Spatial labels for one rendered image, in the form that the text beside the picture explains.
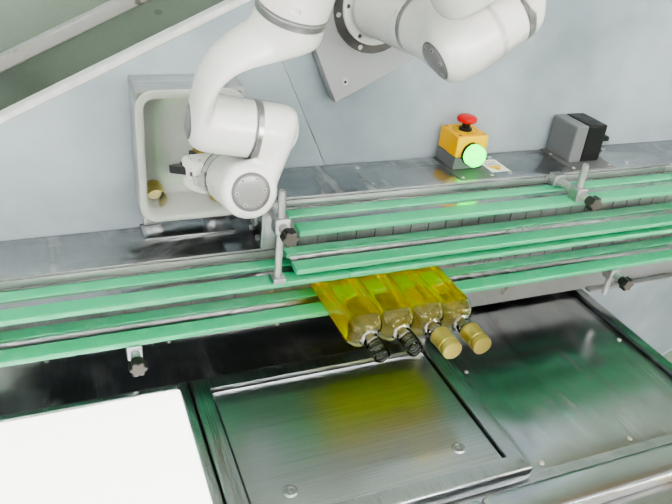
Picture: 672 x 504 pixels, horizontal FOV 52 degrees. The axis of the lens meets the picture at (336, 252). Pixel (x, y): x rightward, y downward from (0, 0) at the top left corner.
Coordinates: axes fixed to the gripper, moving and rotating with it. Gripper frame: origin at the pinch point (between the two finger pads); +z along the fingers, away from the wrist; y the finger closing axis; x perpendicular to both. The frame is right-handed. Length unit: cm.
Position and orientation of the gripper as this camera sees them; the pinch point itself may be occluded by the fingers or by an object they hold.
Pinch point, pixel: (206, 160)
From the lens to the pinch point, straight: 114.4
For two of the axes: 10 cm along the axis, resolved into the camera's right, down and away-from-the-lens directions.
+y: 9.3, -1.4, 3.4
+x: -0.4, -9.5, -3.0
